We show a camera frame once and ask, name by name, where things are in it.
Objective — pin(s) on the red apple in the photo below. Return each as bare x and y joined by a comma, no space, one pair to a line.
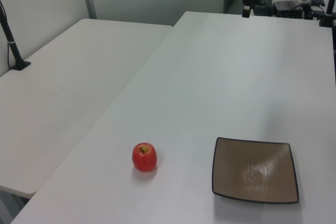
147,161

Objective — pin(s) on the square brown ceramic plate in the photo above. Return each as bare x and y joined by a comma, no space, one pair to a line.
252,171

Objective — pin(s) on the black electronics box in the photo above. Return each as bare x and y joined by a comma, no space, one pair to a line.
287,8

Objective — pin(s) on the black clamp stand pole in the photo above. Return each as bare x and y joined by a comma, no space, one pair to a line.
328,11

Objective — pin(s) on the black camera stand pole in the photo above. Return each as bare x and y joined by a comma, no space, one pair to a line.
10,43

